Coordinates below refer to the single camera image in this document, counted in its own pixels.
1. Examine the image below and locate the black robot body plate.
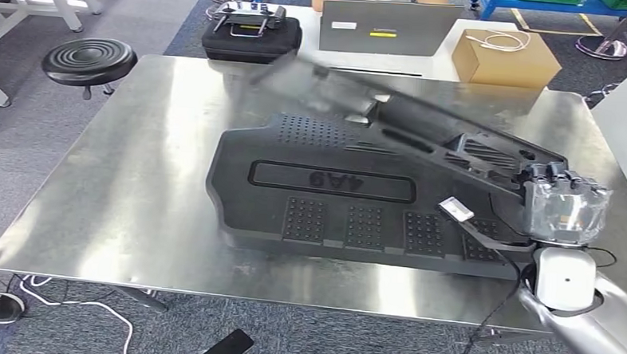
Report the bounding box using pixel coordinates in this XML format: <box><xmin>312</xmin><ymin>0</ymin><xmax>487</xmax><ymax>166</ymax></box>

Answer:
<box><xmin>195</xmin><ymin>327</ymin><xmax>256</xmax><ymax>354</ymax></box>

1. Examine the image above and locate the grey drone remote controller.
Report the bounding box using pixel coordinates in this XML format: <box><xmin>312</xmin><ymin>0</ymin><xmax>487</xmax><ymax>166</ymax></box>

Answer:
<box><xmin>211</xmin><ymin>0</ymin><xmax>288</xmax><ymax>40</ymax></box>

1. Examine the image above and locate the cardboard box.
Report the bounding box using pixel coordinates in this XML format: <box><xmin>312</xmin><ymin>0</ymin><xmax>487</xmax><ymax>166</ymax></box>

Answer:
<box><xmin>450</xmin><ymin>26</ymin><xmax>564</xmax><ymax>91</ymax></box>

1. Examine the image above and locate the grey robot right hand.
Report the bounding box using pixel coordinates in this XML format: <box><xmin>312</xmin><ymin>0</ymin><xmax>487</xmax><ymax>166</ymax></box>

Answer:
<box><xmin>515</xmin><ymin>159</ymin><xmax>615</xmax><ymax>248</ymax></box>

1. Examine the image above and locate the chrome stanchion base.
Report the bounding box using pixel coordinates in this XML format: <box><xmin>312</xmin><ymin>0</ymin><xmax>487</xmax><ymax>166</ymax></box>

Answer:
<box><xmin>575</xmin><ymin>0</ymin><xmax>627</xmax><ymax>62</ymax></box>

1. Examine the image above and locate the white cable coil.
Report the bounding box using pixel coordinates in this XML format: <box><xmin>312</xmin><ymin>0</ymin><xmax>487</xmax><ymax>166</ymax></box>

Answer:
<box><xmin>464</xmin><ymin>27</ymin><xmax>532</xmax><ymax>54</ymax></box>

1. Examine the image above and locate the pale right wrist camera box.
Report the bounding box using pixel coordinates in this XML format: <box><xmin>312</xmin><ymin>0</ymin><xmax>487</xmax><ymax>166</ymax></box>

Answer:
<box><xmin>437</xmin><ymin>195</ymin><xmax>475</xmax><ymax>224</ymax></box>

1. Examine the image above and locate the black plastic license plate bracket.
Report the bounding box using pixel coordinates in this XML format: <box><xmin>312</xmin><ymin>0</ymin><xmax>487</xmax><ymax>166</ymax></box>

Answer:
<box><xmin>241</xmin><ymin>49</ymin><xmax>574</xmax><ymax>204</ymax></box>

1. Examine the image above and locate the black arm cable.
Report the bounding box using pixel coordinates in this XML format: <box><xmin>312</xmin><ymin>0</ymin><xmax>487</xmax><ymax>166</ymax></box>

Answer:
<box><xmin>456</xmin><ymin>240</ymin><xmax>620</xmax><ymax>354</ymax></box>

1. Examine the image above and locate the black ribbed round stool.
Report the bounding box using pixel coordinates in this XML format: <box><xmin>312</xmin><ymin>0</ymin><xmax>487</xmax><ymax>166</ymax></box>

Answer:
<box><xmin>40</xmin><ymin>35</ymin><xmax>140</xmax><ymax>104</ymax></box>

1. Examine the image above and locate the white floor cable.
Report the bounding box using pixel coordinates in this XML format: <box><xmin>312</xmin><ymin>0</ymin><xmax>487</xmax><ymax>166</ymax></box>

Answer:
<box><xmin>14</xmin><ymin>273</ymin><xmax>137</xmax><ymax>354</ymax></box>

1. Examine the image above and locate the grey floor cable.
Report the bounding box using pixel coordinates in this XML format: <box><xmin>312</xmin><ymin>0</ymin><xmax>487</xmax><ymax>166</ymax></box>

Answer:
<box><xmin>582</xmin><ymin>81</ymin><xmax>615</xmax><ymax>105</ymax></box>

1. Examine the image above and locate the steel workbench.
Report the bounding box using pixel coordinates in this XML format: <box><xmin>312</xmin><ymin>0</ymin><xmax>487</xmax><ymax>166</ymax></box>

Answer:
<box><xmin>0</xmin><ymin>47</ymin><xmax>627</xmax><ymax>353</ymax></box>

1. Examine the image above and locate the black carrying case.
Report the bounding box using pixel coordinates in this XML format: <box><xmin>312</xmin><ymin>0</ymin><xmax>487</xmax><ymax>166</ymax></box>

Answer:
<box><xmin>200</xmin><ymin>12</ymin><xmax>305</xmax><ymax>67</ymax></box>

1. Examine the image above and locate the black plastic engine cover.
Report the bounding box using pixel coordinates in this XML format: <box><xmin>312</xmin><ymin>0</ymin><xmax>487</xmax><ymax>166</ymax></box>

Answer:
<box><xmin>202</xmin><ymin>108</ymin><xmax>560</xmax><ymax>282</ymax></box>

